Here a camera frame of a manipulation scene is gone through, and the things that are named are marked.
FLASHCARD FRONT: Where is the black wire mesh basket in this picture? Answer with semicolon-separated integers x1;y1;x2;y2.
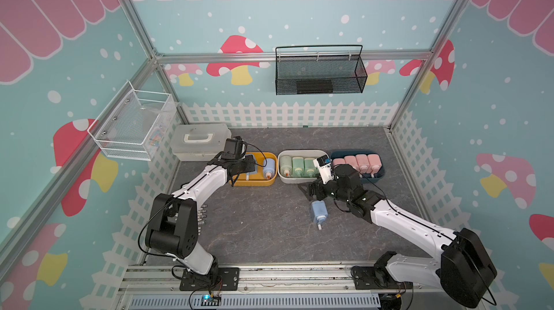
275;44;368;96

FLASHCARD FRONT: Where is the blue sharpener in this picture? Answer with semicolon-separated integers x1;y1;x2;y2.
263;158;276;180
310;200;328;231
245;171;258;181

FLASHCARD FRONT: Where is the teal storage box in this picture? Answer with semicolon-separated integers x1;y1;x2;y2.
330;149;386;184

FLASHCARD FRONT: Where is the white storage box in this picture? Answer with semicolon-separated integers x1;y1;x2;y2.
277;149;329;184

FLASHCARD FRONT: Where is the pink sharpener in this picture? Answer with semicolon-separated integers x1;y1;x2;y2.
356;154;371;174
344;156;359;171
367;154;382;178
332;158;346;167

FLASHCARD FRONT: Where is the white wire mesh basket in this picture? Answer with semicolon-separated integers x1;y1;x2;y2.
87;82;177;161

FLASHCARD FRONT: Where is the black tool rack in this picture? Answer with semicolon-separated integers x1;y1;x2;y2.
197;206;207;225

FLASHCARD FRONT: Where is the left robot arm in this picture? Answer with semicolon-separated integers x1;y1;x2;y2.
140;137;257;278

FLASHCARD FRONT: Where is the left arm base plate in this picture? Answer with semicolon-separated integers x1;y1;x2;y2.
179;268;240;291

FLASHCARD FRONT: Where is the pink sharpener bottom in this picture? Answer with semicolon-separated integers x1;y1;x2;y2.
344;156;359;171

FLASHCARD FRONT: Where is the pale green sharpener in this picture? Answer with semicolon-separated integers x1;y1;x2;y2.
279;155;292;177

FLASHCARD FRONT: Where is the aluminium rail frame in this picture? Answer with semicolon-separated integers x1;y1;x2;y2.
111;262;461;309

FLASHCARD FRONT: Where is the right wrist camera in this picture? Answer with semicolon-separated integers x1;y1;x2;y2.
313;156;335;184

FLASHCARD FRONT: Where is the translucent lidded case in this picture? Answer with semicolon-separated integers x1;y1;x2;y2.
170;123;232;161

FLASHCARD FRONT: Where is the green circuit board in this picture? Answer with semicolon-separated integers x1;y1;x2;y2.
200;294;222;307

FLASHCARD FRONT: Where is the yellow storage box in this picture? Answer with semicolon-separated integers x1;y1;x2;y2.
235;152;278;187

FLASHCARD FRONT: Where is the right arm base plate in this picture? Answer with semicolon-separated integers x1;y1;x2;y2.
351;265;413;293

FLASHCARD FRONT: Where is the green sharpener bottom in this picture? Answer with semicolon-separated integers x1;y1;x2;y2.
303;157;317;178

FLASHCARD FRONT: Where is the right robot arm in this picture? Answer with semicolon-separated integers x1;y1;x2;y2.
306;157;498;309

